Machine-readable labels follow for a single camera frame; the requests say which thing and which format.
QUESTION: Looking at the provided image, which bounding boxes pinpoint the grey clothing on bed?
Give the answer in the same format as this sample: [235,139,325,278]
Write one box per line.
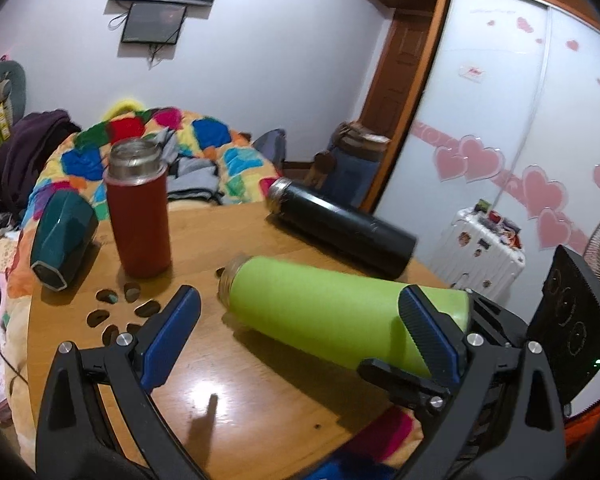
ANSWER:
[155,128,222,204]

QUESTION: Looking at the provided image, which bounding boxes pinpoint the white suitcase with stickers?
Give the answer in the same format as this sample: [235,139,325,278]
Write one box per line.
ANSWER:
[429,200,526,301]

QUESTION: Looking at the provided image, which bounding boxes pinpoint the wooden door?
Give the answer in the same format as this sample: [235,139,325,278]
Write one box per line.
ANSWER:
[360,11,432,138]

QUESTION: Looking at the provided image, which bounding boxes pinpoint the green thermos cup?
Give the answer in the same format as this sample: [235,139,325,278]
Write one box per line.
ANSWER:
[219,255,471,388]

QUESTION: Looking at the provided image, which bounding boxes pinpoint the dark teal faceted cup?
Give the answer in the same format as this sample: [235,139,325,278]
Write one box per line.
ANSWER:
[30,190,98,292]

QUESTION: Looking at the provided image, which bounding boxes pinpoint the small dark wall monitor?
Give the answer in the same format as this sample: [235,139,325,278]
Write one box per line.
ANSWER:
[121,2,186,46]

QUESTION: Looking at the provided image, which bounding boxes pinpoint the white wardrobe pink hearts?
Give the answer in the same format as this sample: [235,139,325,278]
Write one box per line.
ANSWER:
[376,0,600,318]

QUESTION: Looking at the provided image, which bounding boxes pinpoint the colourful patchwork blanket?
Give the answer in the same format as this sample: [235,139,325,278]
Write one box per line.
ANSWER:
[4,105,282,302]

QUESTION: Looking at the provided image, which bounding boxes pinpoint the dark purple clothing pile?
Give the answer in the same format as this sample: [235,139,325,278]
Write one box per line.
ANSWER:
[0,110,80,217]

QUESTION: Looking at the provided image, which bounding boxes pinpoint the red thermos steel top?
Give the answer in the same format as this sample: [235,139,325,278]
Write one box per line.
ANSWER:
[104,138,171,280]

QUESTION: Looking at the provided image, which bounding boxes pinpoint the black thermos bottle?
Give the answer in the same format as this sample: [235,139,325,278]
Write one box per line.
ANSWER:
[266,177,417,280]

